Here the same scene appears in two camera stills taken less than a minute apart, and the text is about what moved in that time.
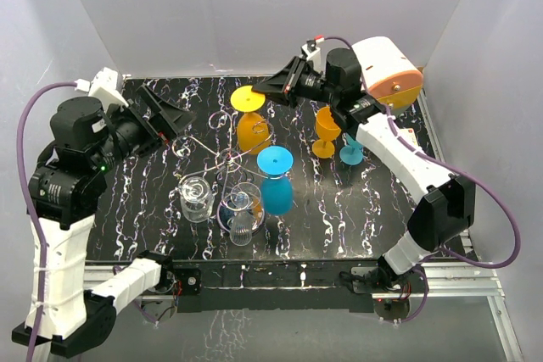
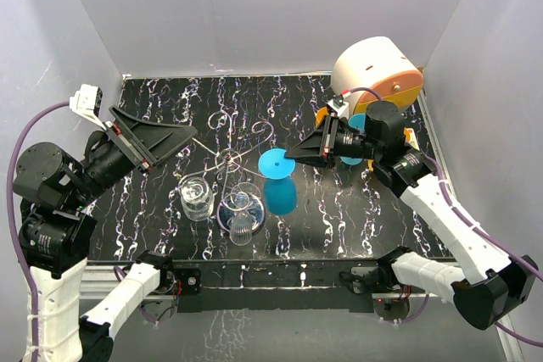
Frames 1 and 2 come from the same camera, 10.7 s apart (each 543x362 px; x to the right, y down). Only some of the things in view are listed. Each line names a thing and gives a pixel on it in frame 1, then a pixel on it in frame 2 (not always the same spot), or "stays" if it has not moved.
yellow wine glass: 254,133 to 408,140
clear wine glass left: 197,197 stays
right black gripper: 284,86 to 318,148
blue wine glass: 277,187 stays
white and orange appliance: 388,73 stays
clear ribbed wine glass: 243,198 stays
